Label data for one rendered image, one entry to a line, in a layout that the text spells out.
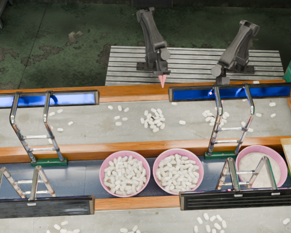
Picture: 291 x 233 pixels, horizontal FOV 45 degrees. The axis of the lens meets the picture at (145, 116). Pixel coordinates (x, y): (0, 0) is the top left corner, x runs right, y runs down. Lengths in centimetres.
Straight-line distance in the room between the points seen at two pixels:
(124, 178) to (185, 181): 32
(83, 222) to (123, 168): 34
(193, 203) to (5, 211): 75
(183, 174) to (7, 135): 102
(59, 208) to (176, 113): 95
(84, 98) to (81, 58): 176
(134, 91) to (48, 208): 98
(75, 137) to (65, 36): 189
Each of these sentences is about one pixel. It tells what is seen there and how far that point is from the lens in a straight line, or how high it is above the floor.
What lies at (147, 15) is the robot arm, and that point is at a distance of 218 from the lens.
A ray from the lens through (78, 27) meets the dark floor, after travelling 384.
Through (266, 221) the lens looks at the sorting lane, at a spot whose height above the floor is 74.
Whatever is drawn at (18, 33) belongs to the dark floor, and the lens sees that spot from 393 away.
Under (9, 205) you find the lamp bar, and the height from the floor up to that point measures 110.
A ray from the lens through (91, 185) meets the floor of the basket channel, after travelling 195.
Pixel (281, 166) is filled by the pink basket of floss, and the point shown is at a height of 74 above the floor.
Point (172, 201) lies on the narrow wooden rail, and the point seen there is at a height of 76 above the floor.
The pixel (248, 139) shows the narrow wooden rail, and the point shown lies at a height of 76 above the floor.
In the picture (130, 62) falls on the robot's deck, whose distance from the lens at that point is 248.
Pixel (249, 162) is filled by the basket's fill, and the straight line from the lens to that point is 200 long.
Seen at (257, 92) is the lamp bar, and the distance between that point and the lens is 183.
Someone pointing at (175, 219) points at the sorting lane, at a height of 74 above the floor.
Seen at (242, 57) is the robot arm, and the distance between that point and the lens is 233.
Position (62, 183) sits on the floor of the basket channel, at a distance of 199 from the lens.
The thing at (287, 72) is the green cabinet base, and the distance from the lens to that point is 236.
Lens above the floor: 243
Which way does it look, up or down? 54 degrees down
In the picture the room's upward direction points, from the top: 1 degrees counter-clockwise
